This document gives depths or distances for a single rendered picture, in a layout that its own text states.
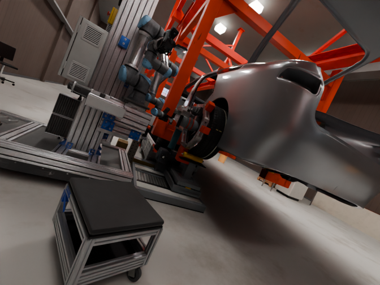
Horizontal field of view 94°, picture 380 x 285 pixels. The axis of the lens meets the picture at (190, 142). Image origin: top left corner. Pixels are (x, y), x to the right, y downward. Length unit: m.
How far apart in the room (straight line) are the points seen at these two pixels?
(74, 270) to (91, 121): 1.23
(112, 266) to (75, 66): 1.39
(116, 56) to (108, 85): 0.26
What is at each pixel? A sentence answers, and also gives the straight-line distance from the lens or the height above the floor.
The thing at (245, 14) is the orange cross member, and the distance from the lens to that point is 3.22.
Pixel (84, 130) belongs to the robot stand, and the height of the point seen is 0.41.
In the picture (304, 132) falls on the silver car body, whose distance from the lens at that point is 1.55.
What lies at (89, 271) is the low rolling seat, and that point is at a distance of 0.90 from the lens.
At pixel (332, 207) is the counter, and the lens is 9.50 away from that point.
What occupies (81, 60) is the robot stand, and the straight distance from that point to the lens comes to 1.74.
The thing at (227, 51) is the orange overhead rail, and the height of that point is 3.27.
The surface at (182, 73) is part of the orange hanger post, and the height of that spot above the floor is 1.44.
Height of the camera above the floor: 0.79
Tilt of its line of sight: 4 degrees down
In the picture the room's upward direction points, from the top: 24 degrees clockwise
